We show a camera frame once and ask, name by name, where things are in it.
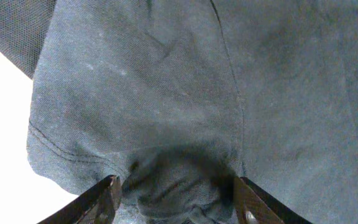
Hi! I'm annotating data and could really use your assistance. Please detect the dark t-shirt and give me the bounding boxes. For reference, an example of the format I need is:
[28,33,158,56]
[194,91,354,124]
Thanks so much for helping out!
[0,0,358,224]

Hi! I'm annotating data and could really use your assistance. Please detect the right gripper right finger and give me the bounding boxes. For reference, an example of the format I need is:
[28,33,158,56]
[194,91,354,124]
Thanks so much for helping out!
[233,177,311,224]

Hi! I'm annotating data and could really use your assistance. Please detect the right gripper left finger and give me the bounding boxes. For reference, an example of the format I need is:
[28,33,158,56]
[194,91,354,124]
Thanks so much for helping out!
[39,175,122,224]

